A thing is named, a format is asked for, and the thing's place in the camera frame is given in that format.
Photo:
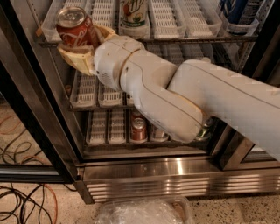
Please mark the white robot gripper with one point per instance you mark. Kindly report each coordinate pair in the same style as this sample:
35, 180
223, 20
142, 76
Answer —
112, 59

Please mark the red coke can top shelf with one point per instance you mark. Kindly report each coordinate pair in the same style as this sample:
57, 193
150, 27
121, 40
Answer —
75, 28

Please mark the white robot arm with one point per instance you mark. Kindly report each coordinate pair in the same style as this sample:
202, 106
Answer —
178, 99

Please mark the white green soda can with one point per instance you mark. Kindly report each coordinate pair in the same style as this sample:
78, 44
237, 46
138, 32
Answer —
133, 19

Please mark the red can bottom shelf rear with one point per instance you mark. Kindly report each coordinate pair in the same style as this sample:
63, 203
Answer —
135, 114

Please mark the red can bottom shelf front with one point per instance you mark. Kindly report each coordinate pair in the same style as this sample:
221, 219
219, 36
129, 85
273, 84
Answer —
138, 130

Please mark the stainless steel fridge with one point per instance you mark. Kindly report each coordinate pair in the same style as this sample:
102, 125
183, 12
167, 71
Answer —
226, 165

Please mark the clear water bottle middle shelf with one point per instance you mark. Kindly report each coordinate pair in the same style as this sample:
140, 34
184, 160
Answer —
206, 59

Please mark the open glass fridge door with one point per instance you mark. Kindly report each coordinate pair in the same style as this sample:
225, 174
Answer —
22, 89

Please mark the green can bottom shelf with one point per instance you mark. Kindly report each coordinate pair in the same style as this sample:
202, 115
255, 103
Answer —
205, 131

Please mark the blue can top shelf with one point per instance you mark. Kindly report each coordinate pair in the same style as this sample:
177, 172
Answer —
239, 16

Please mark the dark drink bottle white cap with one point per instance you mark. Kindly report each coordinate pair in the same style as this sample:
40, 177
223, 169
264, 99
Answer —
157, 135

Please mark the clear plastic bin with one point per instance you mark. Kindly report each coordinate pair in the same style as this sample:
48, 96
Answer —
152, 210

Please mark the top wire shelf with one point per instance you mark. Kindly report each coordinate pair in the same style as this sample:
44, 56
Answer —
209, 40

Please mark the wire shelf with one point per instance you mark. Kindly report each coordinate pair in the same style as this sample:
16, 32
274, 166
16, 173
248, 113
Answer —
209, 40
100, 108
150, 144

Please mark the middle wire shelf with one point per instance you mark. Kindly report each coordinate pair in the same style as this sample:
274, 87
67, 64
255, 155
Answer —
100, 108

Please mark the bottom wire shelf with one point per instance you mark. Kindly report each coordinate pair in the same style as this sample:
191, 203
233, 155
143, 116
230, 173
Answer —
150, 144

